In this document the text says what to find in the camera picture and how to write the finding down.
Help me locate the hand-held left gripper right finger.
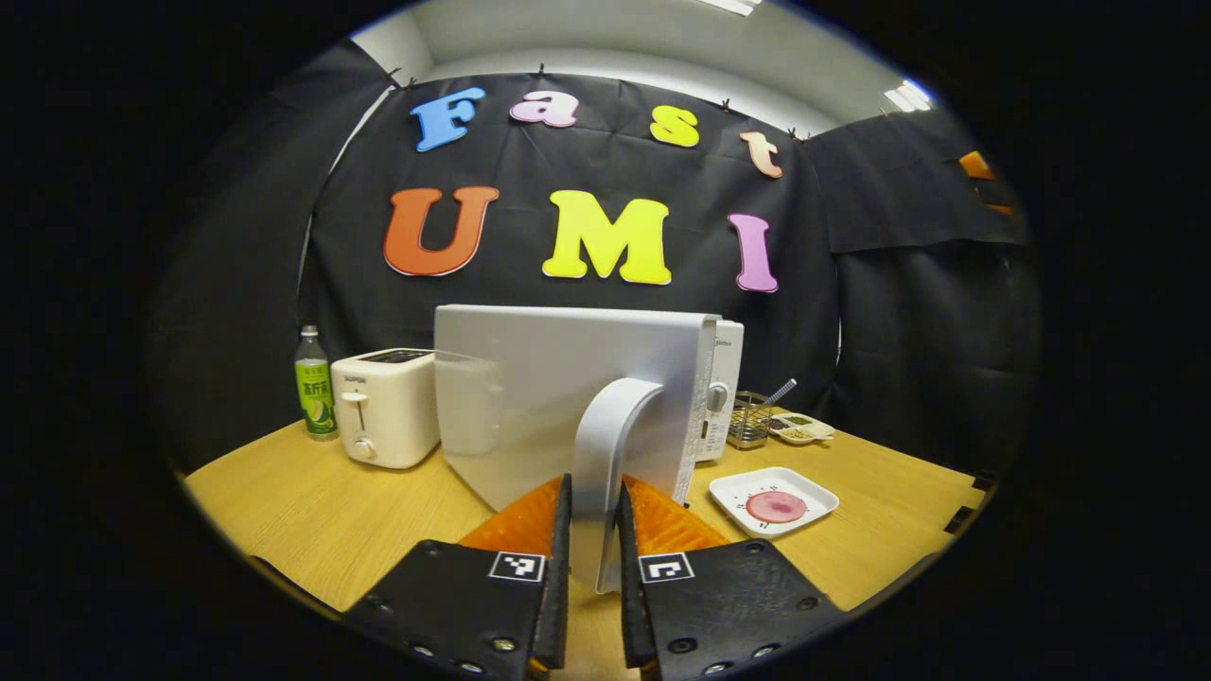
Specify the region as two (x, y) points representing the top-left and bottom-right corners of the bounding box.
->
(615, 475), (846, 681)

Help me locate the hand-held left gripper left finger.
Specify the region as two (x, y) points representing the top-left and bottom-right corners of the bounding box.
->
(341, 473), (575, 681)

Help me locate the pink round meat slice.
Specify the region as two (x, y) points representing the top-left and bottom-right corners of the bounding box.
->
(746, 490), (808, 524)

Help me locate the white microwave oven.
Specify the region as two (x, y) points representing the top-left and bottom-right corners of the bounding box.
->
(433, 303), (746, 597)

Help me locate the white square plate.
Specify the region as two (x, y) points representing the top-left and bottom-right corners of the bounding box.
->
(709, 466), (840, 540)

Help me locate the white divided condiment dish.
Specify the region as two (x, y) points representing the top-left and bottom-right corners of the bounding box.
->
(768, 412), (835, 445)

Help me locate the white toaster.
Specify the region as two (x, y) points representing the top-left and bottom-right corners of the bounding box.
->
(330, 348), (442, 470)

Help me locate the green label drink bottle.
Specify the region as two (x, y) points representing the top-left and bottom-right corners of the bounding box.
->
(294, 325), (340, 442)

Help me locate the black backdrop cloth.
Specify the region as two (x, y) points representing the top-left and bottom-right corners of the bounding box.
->
(147, 38), (1042, 474)

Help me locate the metal wire basket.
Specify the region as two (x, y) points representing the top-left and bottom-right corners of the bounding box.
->
(727, 391), (772, 449)

